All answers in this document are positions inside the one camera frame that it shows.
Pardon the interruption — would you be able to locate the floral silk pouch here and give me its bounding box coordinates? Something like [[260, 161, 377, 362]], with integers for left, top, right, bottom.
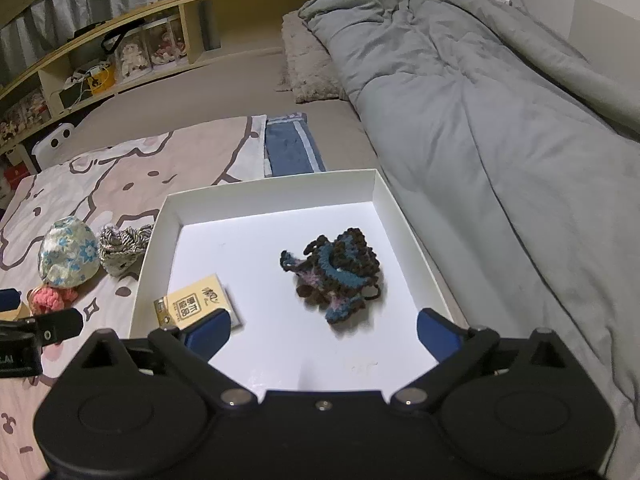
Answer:
[[39, 216, 101, 289]]

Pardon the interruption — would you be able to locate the wooden headboard shelf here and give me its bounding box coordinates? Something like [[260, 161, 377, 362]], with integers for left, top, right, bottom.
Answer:
[[0, 0, 353, 161]]

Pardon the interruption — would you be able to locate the white cardboard box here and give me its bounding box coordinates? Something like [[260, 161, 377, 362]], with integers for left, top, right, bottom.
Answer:
[[129, 169, 468, 394]]

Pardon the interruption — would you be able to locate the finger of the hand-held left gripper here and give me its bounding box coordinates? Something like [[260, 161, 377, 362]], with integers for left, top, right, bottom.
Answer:
[[0, 287, 22, 319], [20, 309, 84, 347]]

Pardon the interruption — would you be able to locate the row of small figurines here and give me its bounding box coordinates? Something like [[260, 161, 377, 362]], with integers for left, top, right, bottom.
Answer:
[[0, 87, 51, 142]]

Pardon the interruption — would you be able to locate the black storage box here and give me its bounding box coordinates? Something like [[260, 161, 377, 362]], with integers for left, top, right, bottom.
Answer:
[[56, 85, 93, 114]]

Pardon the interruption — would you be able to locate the brown and blue crochet piece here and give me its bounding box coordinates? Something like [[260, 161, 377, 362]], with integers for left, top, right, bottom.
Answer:
[[280, 227, 383, 329]]

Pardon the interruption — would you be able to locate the clear box with red doll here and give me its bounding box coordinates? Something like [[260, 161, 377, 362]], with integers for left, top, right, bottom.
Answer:
[[146, 17, 189, 69]]

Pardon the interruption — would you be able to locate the cartoon printed blanket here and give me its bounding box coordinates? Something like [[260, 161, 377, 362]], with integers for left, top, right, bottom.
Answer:
[[0, 115, 268, 480]]

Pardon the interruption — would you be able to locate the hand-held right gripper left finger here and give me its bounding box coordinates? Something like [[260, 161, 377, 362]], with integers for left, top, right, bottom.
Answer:
[[80, 307, 261, 410]]

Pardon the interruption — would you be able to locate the small yellow card box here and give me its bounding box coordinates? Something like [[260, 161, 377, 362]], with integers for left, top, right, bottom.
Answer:
[[153, 274, 246, 334]]

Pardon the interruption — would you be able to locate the grey comforter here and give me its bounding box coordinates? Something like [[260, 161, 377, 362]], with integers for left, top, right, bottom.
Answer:
[[298, 0, 640, 413]]

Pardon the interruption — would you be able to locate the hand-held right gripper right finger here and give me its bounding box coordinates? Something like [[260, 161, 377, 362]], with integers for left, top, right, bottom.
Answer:
[[390, 307, 571, 410]]

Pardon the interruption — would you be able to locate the clear box with white doll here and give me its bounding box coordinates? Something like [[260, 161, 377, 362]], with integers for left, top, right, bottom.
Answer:
[[116, 35, 152, 82]]

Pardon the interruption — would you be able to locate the white knitted piece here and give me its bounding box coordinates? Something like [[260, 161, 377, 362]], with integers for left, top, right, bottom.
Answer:
[[97, 224, 155, 277]]

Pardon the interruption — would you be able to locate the yellow storage box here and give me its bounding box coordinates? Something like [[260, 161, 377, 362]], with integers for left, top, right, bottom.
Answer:
[[85, 67, 114, 96]]

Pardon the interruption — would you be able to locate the black bag strap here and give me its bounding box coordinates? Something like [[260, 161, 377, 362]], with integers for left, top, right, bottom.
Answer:
[[101, 25, 132, 55]]

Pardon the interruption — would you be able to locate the pink crochet doll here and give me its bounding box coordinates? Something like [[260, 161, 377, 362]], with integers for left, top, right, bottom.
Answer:
[[27, 285, 79, 317]]

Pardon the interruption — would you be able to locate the blue towel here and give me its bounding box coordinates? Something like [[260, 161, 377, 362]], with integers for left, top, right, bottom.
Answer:
[[263, 114, 327, 177]]

